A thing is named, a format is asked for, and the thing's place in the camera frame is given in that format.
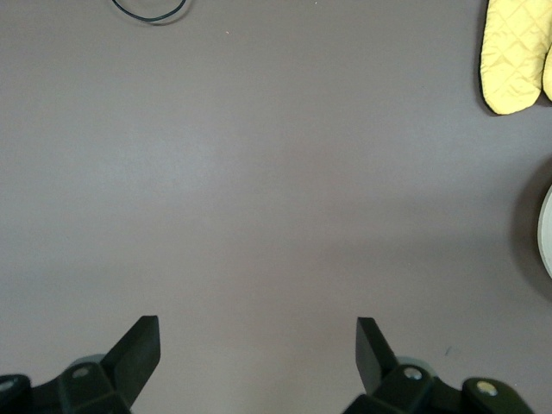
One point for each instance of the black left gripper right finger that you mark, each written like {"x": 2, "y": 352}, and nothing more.
{"x": 379, "y": 371}

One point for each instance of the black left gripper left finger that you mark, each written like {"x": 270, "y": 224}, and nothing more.
{"x": 129, "y": 366}

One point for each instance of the round light wooden plate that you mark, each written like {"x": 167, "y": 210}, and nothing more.
{"x": 547, "y": 233}

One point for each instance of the brown table cover sheet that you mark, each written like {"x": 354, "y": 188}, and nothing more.
{"x": 259, "y": 172}

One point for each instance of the yellow quilted oven mitt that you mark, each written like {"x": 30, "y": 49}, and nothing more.
{"x": 549, "y": 73}
{"x": 513, "y": 56}

